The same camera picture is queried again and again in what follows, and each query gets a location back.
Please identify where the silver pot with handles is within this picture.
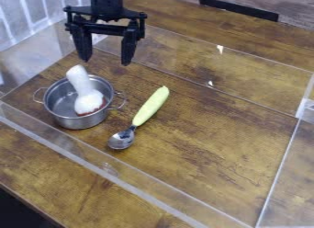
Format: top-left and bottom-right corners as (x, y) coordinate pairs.
(34, 75), (127, 130)

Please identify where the red and white toy mushroom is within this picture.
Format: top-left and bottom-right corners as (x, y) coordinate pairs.
(67, 64), (106, 116)

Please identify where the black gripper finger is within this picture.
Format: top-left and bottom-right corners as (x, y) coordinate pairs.
(70, 24), (93, 62)
(122, 20), (139, 66)

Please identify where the black bar on table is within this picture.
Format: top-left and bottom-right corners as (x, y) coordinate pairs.
(199, 0), (280, 22)

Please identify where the spoon with yellow-green handle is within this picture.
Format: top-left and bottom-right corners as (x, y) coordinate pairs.
(109, 86), (170, 150)

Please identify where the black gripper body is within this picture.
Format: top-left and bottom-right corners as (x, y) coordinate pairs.
(64, 0), (147, 40)

